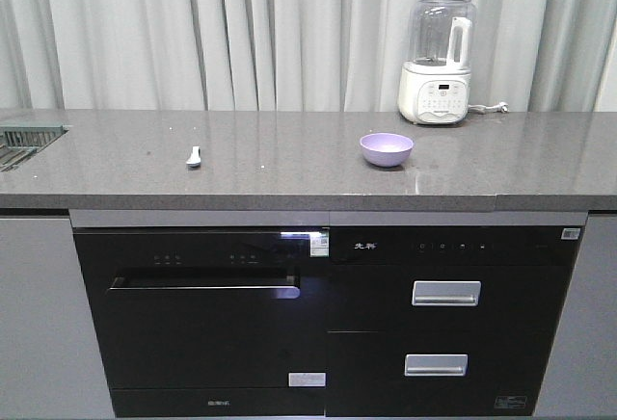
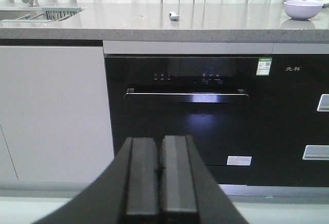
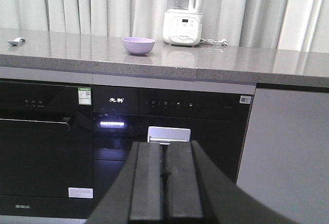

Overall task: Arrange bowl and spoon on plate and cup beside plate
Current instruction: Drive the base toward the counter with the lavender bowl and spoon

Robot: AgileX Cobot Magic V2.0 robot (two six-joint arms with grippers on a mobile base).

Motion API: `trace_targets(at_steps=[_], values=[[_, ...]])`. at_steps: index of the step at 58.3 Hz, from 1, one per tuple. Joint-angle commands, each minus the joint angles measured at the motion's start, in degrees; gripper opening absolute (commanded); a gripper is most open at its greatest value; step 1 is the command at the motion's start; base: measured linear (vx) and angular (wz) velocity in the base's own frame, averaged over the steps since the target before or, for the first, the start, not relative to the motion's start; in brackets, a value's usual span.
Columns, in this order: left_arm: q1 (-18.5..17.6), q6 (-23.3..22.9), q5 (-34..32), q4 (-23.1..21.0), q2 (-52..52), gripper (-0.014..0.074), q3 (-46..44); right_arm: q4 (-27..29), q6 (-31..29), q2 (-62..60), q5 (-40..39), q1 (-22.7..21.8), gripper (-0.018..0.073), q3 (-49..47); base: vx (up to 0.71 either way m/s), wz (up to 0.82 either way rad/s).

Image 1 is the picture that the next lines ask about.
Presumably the white blender power cord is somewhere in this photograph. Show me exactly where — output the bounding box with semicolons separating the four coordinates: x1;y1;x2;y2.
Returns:
467;102;511;116

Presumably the black drawer disinfection cabinet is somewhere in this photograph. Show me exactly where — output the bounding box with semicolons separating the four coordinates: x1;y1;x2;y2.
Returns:
326;225;579;416

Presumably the grey pleated curtain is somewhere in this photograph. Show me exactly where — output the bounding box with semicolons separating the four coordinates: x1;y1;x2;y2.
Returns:
1;0;616;112

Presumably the light blue plastic spoon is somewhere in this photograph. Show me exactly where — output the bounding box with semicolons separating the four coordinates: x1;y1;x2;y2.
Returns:
186;145;201;169

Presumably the grey cabinet panel left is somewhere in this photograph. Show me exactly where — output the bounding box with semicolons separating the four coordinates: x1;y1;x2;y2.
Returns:
1;217;114;419

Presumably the grey cabinet panel right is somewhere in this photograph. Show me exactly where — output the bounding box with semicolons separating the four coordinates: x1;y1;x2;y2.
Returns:
534;214;616;419

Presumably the purple plastic bowl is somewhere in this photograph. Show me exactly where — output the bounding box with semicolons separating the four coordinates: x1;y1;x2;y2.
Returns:
360;133;415;168

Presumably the grey cabinet panel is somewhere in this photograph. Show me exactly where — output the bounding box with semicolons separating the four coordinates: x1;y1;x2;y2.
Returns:
1;217;114;419
534;214;616;419

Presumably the white blender with clear jar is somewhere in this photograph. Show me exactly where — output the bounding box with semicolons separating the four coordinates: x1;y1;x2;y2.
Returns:
397;0;476;125

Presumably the green sink drain rack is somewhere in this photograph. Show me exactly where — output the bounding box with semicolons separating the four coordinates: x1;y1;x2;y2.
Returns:
1;124;68;171

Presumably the black built-in dishwasher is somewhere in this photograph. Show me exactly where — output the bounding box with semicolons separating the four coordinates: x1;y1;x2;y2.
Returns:
73;227;330;417

